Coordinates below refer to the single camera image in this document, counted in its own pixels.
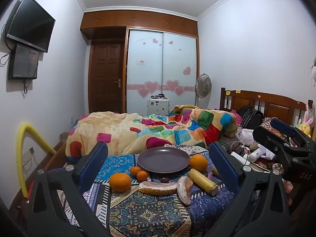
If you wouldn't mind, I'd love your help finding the brown wooden door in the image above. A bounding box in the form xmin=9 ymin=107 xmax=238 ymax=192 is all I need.
xmin=89 ymin=39 xmax=125 ymax=114

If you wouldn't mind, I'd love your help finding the person's right hand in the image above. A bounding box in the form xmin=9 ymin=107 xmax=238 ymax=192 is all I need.
xmin=283 ymin=180 xmax=295 ymax=206

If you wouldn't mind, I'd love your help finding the pink floral cloth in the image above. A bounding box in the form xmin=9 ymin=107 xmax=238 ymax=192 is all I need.
xmin=240 ymin=128 xmax=258 ymax=147

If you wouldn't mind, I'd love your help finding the sliding wardrobe with pink hearts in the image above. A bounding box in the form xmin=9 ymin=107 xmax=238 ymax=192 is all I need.
xmin=125 ymin=28 xmax=199 ymax=115

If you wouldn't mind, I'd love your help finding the small wall monitor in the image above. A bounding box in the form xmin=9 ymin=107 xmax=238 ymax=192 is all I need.
xmin=8 ymin=44 xmax=40 ymax=80

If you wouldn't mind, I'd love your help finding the peeled pink pomelo segment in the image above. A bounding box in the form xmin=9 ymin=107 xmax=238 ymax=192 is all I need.
xmin=176 ymin=176 xmax=194 ymax=205

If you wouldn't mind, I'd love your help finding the white plastic bottle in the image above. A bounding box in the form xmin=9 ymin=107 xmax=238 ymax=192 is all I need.
xmin=247 ymin=146 xmax=262 ymax=163

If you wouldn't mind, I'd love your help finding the large orange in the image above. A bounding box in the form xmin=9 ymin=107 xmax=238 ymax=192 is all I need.
xmin=189 ymin=154 xmax=208 ymax=173
xmin=109 ymin=173 xmax=132 ymax=192

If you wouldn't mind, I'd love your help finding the black wall television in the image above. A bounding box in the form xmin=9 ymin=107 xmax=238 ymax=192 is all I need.
xmin=6 ymin=0 xmax=56 ymax=53

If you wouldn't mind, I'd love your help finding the yellow chick plush toy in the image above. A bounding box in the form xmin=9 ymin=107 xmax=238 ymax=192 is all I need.
xmin=297 ymin=122 xmax=312 ymax=138

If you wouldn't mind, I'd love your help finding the white power strip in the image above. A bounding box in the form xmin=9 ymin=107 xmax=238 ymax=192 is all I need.
xmin=230 ymin=150 xmax=250 ymax=165

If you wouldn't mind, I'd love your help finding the yellow corn cob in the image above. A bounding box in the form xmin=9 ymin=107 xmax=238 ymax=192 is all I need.
xmin=188 ymin=168 xmax=219 ymax=195

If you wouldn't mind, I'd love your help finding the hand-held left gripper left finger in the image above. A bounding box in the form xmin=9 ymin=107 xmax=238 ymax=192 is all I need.
xmin=26 ymin=141 xmax=109 ymax=237

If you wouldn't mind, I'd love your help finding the wooden overhead cabinet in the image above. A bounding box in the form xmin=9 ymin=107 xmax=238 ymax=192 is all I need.
xmin=80 ymin=10 xmax=199 ymax=39

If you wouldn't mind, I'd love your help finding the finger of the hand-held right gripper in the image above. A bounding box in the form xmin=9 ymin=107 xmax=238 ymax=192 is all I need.
xmin=252 ymin=125 xmax=312 ymax=164
xmin=270 ymin=118 xmax=312 ymax=140

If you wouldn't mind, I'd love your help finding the white hard suitcase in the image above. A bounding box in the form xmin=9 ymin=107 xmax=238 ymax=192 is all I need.
xmin=147 ymin=94 xmax=170 ymax=117

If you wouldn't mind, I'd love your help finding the wooden bed headboard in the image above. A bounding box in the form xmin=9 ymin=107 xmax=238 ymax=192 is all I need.
xmin=220 ymin=87 xmax=308 ymax=127

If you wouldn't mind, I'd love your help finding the yellow foam tube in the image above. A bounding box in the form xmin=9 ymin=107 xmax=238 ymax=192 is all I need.
xmin=16 ymin=122 xmax=57 ymax=198

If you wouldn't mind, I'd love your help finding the black television cable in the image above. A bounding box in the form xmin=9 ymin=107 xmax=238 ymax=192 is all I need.
xmin=0 ymin=24 xmax=13 ymax=66

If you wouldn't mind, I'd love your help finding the colourful patchwork blanket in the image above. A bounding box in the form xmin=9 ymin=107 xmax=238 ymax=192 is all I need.
xmin=65 ymin=105 xmax=239 ymax=157

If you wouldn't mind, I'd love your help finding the pomelo segment with yellow peel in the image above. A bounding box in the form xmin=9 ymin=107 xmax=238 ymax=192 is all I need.
xmin=138 ymin=181 xmax=178 ymax=195

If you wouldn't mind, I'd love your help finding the dark brown round plate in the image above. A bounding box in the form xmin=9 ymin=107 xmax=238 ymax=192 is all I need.
xmin=137 ymin=147 xmax=190 ymax=174

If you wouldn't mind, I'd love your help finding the black backpack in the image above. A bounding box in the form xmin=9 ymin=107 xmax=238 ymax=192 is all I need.
xmin=238 ymin=106 xmax=264 ymax=130

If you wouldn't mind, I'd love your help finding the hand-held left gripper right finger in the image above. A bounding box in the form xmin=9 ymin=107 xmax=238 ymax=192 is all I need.
xmin=209 ymin=141 xmax=292 ymax=237

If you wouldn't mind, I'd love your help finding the polka dot cloth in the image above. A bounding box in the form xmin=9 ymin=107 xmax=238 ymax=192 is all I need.
xmin=164 ymin=144 xmax=210 ymax=156

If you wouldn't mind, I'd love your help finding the standing electric fan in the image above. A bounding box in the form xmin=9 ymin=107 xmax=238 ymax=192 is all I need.
xmin=194 ymin=73 xmax=212 ymax=107

